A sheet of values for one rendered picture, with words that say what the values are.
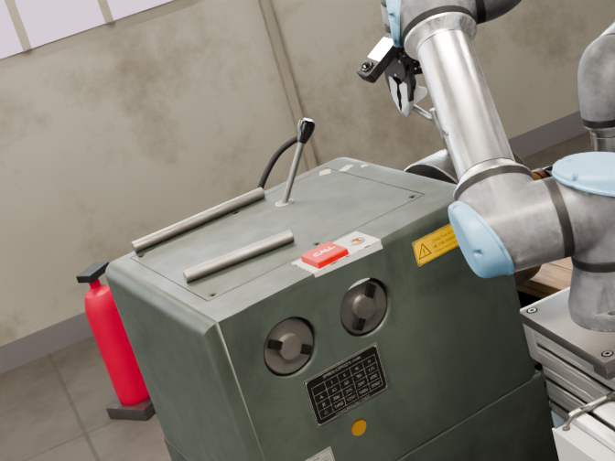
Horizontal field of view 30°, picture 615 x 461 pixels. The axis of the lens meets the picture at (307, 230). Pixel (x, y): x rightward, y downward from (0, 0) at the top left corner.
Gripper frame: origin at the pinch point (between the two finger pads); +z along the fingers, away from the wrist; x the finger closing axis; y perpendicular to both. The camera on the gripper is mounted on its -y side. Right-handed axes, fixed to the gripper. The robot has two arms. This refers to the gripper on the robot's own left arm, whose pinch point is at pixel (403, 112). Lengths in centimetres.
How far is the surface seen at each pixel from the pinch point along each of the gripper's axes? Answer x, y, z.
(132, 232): 241, 14, 150
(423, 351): -51, -36, 14
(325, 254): -43, -48, -8
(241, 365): -47, -69, 1
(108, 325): 157, -31, 129
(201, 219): -4, -52, 1
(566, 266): -29.4, 17.3, 34.2
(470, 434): -55, -31, 34
